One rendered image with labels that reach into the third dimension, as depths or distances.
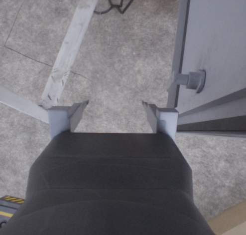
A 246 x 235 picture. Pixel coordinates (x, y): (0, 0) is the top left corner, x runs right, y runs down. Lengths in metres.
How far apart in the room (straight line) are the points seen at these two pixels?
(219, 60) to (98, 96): 0.92
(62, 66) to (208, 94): 0.80
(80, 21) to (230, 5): 0.83
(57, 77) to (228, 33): 0.79
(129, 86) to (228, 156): 0.67
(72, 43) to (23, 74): 0.48
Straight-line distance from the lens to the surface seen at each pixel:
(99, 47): 1.17
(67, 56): 0.93
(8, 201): 0.93
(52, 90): 0.90
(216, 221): 1.16
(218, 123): 0.17
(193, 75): 0.24
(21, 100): 0.74
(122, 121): 1.03
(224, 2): 0.24
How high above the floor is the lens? 1.03
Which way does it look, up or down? 82 degrees down
